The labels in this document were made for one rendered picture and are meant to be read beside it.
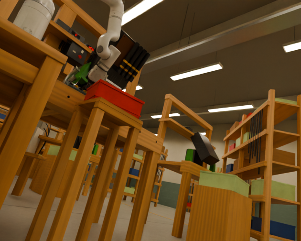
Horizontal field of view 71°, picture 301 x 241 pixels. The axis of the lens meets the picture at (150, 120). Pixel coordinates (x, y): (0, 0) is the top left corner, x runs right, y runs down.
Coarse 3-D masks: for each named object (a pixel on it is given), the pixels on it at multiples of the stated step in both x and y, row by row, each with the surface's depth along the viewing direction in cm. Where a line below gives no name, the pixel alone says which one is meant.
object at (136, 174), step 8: (120, 152) 669; (136, 152) 780; (144, 152) 751; (136, 160) 714; (160, 168) 798; (128, 176) 688; (136, 176) 716; (160, 176) 809; (112, 184) 649; (128, 184) 742; (136, 184) 716; (160, 184) 792; (128, 192) 689; (136, 192) 715; (152, 192) 776; (152, 200) 757
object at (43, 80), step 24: (0, 72) 94; (24, 72) 79; (48, 72) 84; (24, 96) 98; (48, 96) 83; (24, 120) 77; (0, 144) 91; (24, 144) 76; (0, 168) 71; (0, 192) 70
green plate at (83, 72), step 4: (88, 64) 170; (84, 68) 169; (88, 68) 171; (80, 72) 168; (84, 72) 168; (76, 76) 167; (80, 76) 164; (84, 76) 167; (80, 80) 170; (84, 80) 168
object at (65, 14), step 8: (0, 0) 159; (8, 0) 163; (16, 0) 167; (0, 8) 159; (8, 8) 162; (64, 8) 197; (8, 16) 162; (56, 16) 195; (64, 16) 196; (72, 16) 202; (72, 24) 202; (48, 40) 184; (56, 40) 189; (56, 48) 189; (136, 80) 262; (128, 88) 256
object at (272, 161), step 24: (264, 120) 381; (240, 144) 405; (264, 144) 362; (240, 168) 368; (264, 168) 327; (288, 168) 295; (264, 192) 276; (288, 192) 283; (264, 216) 264; (264, 240) 255; (288, 240) 254
